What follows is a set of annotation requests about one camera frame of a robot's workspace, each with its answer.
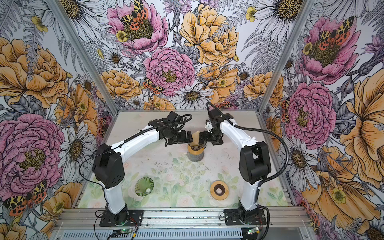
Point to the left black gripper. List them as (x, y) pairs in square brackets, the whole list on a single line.
[(182, 139)]

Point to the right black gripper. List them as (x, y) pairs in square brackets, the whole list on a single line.
[(218, 142)]

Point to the single brown coffee filter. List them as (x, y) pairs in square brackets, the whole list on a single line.
[(196, 139)]

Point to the green glass dripper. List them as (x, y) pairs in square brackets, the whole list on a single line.
[(144, 186)]

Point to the grey glass dripper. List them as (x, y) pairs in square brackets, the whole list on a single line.
[(196, 147)]

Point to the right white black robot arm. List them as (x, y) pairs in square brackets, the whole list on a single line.
[(254, 165)]

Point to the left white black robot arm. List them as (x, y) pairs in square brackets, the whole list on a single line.
[(108, 166)]

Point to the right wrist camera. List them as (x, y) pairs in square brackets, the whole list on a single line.
[(208, 125)]

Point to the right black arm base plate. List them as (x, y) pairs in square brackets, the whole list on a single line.
[(237, 217)]

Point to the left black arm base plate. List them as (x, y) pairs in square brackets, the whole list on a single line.
[(132, 217)]

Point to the white vented cable duct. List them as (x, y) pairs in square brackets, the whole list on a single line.
[(153, 234)]

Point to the aluminium rail frame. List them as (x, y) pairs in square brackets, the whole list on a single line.
[(172, 218)]

